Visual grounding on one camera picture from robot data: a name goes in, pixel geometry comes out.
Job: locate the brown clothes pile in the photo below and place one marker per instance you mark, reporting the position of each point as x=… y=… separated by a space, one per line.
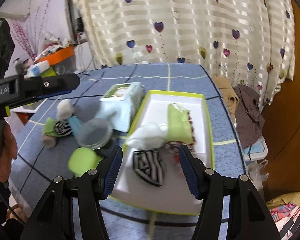
x=242 y=103

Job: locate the blue checked bedspread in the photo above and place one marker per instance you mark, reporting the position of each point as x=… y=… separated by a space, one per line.
x=36 y=165

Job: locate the purple decorative branches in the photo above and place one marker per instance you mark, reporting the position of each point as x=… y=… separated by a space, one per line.
x=28 y=33

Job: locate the white cotton glove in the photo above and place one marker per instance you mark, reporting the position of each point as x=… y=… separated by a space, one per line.
x=148 y=136

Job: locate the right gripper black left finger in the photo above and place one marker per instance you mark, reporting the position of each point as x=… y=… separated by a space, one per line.
x=53 y=216

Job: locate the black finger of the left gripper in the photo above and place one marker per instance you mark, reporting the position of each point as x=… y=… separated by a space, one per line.
x=60 y=84
x=26 y=101

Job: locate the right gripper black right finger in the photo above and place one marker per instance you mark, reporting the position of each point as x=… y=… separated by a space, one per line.
x=248 y=218

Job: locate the wet wipes pack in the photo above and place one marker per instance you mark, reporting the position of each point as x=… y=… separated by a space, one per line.
x=120 y=104

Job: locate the green cloth piece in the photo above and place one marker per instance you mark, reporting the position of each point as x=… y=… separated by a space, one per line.
x=51 y=128

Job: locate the clear round plastic container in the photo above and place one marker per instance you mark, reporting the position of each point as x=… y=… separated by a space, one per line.
x=95 y=133

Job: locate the person's left hand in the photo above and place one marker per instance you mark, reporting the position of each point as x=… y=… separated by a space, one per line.
x=9 y=153

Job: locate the white fluffy towel roll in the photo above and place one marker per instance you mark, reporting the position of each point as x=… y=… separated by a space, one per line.
x=65 y=110

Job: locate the white tray with green rim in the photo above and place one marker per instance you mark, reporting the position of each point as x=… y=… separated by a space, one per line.
x=173 y=196

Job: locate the black white striped sock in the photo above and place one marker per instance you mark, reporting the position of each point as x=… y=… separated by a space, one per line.
x=148 y=166

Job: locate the wooden wardrobe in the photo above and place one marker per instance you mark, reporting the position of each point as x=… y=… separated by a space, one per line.
x=282 y=131

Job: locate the orange storage bin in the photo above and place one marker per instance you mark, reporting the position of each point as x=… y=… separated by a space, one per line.
x=58 y=56

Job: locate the green cloth roll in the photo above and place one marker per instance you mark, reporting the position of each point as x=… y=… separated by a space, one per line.
x=180 y=126

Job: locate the heart patterned curtain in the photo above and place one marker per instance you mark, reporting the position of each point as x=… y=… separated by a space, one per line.
x=251 y=42

